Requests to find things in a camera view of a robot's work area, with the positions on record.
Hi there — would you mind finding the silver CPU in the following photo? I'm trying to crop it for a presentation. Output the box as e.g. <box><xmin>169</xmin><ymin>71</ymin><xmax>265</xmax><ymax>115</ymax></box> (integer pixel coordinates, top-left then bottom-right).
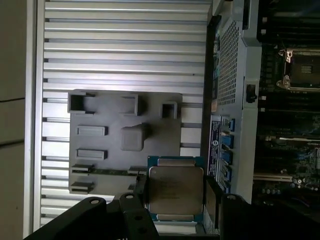
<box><xmin>146</xmin><ymin>155</ymin><xmax>206</xmax><ymax>223</ymax></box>

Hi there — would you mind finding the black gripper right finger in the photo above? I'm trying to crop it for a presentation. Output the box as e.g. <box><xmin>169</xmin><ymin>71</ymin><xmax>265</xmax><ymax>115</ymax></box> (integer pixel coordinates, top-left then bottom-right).
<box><xmin>196</xmin><ymin>176</ymin><xmax>320</xmax><ymax>240</ymax></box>

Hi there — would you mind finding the CPU socket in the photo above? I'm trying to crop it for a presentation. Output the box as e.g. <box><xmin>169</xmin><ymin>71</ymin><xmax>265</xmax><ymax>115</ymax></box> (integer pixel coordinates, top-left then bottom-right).
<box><xmin>277</xmin><ymin>46</ymin><xmax>320</xmax><ymax>91</ymax></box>

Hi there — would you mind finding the green motherboard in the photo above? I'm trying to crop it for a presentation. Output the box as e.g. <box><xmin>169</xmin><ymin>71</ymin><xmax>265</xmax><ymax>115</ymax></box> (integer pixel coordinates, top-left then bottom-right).
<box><xmin>252</xmin><ymin>0</ymin><xmax>320</xmax><ymax>204</ymax></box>

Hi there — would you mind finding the grey parts rack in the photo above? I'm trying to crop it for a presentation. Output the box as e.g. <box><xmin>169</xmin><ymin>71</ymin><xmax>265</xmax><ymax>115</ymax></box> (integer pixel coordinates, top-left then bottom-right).
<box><xmin>66</xmin><ymin>89</ymin><xmax>185</xmax><ymax>201</ymax></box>

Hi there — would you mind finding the blue white rear label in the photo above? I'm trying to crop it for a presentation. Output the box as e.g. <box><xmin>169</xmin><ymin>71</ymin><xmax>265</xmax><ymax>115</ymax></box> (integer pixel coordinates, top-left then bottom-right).
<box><xmin>209</xmin><ymin>114</ymin><xmax>223</xmax><ymax>181</ymax></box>

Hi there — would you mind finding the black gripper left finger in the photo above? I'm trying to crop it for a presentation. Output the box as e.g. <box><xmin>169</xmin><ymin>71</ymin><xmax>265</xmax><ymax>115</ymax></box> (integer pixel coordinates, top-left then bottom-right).
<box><xmin>22</xmin><ymin>174</ymin><xmax>161</xmax><ymax>240</ymax></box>

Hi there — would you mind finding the black RAM slot bank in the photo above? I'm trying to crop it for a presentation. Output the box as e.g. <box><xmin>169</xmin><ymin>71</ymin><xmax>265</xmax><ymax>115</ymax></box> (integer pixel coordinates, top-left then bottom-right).
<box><xmin>259</xmin><ymin>7</ymin><xmax>320</xmax><ymax>35</ymax></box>
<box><xmin>259</xmin><ymin>96</ymin><xmax>320</xmax><ymax>118</ymax></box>

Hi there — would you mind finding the black case knob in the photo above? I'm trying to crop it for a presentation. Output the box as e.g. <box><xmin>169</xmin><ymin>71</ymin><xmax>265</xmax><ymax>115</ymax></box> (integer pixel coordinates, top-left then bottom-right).
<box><xmin>246</xmin><ymin>84</ymin><xmax>258</xmax><ymax>104</ymax></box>

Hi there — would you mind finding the dark grey PC case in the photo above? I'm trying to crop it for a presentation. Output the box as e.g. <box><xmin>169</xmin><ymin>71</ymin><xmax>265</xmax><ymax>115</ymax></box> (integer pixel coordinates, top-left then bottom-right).
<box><xmin>199</xmin><ymin>0</ymin><xmax>320</xmax><ymax>231</ymax></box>

